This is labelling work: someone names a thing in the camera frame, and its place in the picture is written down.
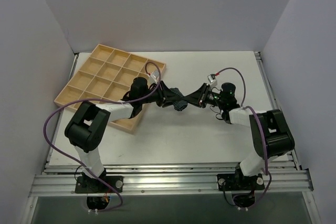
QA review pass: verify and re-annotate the navy striped underwear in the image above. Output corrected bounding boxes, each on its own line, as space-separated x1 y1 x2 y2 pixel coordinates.
170 88 188 112

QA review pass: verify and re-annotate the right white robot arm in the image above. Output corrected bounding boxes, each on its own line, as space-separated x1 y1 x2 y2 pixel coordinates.
183 82 295 189

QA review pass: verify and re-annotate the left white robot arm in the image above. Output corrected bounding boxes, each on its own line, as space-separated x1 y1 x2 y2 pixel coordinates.
65 77 183 192

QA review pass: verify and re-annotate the wooden compartment tray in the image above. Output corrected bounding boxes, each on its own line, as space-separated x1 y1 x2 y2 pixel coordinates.
54 43 167 134

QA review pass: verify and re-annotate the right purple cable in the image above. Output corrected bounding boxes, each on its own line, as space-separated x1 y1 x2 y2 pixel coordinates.
215 67 272 209

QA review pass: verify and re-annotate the purple cable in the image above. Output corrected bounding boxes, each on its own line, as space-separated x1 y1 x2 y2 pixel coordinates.
215 67 272 209
42 61 161 212

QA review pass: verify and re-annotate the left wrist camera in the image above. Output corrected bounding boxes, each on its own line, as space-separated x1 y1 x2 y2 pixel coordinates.
149 70 161 84

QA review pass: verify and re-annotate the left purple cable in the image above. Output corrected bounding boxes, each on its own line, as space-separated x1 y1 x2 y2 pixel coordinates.
42 61 161 212

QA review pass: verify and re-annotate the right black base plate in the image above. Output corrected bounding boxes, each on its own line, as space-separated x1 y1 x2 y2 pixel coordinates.
216 173 265 191

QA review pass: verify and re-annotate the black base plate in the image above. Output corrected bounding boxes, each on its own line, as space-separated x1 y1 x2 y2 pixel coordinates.
216 173 265 191
75 174 124 194

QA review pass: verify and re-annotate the aluminium frame rail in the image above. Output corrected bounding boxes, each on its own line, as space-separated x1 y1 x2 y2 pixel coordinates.
30 166 313 197

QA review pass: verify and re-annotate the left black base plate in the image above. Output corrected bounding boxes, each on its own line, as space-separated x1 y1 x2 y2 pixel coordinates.
75 174 124 194

